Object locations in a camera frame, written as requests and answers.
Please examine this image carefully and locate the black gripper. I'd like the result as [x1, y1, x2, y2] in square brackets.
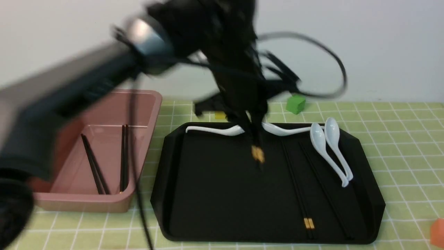
[147, 0, 267, 139]

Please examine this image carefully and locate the gold-banded black chopstick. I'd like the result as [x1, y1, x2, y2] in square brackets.
[251, 138, 263, 165]
[124, 125, 129, 190]
[282, 141, 311, 239]
[284, 141, 317, 239]
[120, 125, 126, 193]
[251, 138, 265, 171]

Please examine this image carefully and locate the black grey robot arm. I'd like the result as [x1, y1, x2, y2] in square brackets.
[1, 0, 267, 250]

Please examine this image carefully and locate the white spoon far left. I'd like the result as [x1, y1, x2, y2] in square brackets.
[185, 125, 245, 136]

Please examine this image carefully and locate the white spoon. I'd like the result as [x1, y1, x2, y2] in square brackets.
[262, 122, 311, 136]
[324, 117, 353, 181]
[310, 123, 349, 188]
[185, 125, 245, 136]

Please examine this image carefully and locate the white spoon centre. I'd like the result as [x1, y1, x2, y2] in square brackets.
[262, 122, 311, 136]

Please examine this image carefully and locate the yellow cube block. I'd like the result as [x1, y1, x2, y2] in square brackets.
[214, 112, 226, 120]

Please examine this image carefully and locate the green cube block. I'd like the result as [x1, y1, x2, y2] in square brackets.
[285, 95, 306, 115]

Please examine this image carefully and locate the plain black chopstick on tray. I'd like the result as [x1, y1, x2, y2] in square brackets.
[299, 142, 351, 240]
[302, 142, 356, 239]

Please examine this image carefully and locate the white spoon inner right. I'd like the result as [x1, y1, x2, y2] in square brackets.
[310, 123, 349, 188]

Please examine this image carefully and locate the black plastic tray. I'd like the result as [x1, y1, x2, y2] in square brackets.
[151, 122, 386, 245]

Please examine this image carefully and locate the white spoon outer right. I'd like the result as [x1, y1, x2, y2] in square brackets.
[324, 117, 353, 181]

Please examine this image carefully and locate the gold-banded black chopstick in bin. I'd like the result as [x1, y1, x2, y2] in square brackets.
[124, 125, 129, 190]
[120, 125, 126, 193]

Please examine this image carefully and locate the plain black chopstick in bin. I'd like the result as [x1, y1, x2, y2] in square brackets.
[89, 142, 110, 195]
[80, 134, 104, 194]

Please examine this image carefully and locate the pink plastic bin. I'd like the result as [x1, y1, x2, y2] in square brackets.
[31, 90, 162, 213]

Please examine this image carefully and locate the orange block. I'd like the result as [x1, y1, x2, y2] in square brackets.
[430, 218, 444, 249]

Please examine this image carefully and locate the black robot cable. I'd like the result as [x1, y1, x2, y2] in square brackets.
[257, 32, 348, 99]

